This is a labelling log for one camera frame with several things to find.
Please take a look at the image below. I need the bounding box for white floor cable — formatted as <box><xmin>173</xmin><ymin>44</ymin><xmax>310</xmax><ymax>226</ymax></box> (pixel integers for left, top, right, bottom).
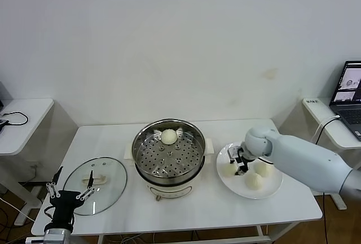
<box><xmin>0</xmin><ymin>198</ymin><xmax>36</xmax><ymax>223</ymax></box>

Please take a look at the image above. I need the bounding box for glass lid with cream handle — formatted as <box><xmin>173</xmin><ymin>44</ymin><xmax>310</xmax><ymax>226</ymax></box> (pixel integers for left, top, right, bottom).
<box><xmin>62</xmin><ymin>157</ymin><xmax>128</xmax><ymax>216</ymax></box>

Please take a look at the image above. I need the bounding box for white round plate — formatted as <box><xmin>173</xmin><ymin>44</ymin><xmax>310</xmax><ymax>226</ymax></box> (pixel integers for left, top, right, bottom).
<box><xmin>216</xmin><ymin>141</ymin><xmax>283</xmax><ymax>200</ymax></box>

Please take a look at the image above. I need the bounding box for white side desk with laptop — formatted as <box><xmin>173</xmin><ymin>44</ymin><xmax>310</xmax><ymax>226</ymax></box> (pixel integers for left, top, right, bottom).
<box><xmin>300</xmin><ymin>98</ymin><xmax>361</xmax><ymax>211</ymax></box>

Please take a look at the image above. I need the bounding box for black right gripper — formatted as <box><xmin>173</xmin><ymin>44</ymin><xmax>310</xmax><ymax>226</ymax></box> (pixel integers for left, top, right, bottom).
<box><xmin>227</xmin><ymin>146</ymin><xmax>254</xmax><ymax>177</ymax></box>

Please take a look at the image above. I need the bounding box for cream electric cooker pot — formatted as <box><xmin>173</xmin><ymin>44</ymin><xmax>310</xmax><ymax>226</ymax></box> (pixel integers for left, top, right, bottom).
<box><xmin>124</xmin><ymin>137</ymin><xmax>214</xmax><ymax>202</ymax></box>

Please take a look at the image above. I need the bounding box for black looped cable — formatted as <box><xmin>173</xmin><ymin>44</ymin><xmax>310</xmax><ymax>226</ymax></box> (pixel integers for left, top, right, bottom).
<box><xmin>0</xmin><ymin>111</ymin><xmax>29</xmax><ymax>127</ymax></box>

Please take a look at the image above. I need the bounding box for white side desk with cable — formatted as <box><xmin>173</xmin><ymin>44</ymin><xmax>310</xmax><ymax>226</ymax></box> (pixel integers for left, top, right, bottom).
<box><xmin>0</xmin><ymin>98</ymin><xmax>55</xmax><ymax>226</ymax></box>

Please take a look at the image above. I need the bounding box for white steamed baozi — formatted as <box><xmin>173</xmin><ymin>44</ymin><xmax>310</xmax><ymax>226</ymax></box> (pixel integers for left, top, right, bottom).
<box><xmin>244</xmin><ymin>173</ymin><xmax>265</xmax><ymax>191</ymax></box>
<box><xmin>253</xmin><ymin>162</ymin><xmax>274</xmax><ymax>177</ymax></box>
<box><xmin>161</xmin><ymin>128</ymin><xmax>178</xmax><ymax>145</ymax></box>
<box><xmin>222</xmin><ymin>162</ymin><xmax>239</xmax><ymax>178</ymax></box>

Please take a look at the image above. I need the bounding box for grey open laptop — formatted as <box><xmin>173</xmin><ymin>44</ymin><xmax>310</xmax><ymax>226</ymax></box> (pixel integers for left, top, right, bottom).
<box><xmin>328</xmin><ymin>61</ymin><xmax>361</xmax><ymax>142</ymax></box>

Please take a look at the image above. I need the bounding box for white work table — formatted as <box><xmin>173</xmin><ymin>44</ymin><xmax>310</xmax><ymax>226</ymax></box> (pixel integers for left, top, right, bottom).
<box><xmin>30</xmin><ymin>118</ymin><xmax>324</xmax><ymax>244</ymax></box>

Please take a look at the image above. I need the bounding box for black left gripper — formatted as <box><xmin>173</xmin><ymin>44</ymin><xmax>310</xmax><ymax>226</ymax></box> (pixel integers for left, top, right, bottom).
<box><xmin>46</xmin><ymin>166</ymin><xmax>96</xmax><ymax>225</ymax></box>

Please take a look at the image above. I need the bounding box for perforated steel steamer basket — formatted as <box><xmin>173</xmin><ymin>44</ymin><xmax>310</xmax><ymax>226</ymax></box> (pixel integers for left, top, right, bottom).
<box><xmin>131</xmin><ymin>118</ymin><xmax>207</xmax><ymax>183</ymax></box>

